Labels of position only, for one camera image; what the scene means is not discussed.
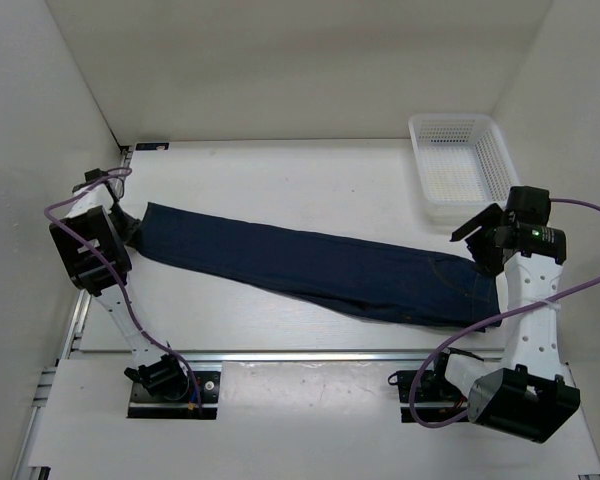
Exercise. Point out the dark blue denim trousers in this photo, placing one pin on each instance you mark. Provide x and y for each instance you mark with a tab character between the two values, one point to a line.
354	277

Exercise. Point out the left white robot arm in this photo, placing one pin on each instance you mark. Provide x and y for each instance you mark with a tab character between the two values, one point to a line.
90	231

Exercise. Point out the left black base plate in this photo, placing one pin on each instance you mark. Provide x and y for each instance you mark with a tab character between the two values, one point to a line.
185	404

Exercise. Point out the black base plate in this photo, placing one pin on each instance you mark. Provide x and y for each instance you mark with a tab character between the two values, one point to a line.
185	404
435	400

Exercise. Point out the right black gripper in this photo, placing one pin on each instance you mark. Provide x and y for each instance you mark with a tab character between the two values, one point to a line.
491	264

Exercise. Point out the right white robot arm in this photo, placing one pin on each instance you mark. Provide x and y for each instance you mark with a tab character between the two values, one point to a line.
525	395

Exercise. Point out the white perforated plastic basket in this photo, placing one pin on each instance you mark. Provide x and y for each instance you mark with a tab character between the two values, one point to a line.
463	165

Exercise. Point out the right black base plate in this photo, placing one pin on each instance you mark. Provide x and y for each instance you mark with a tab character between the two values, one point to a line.
435	400

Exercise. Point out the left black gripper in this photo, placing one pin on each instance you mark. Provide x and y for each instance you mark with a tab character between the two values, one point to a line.
132	226

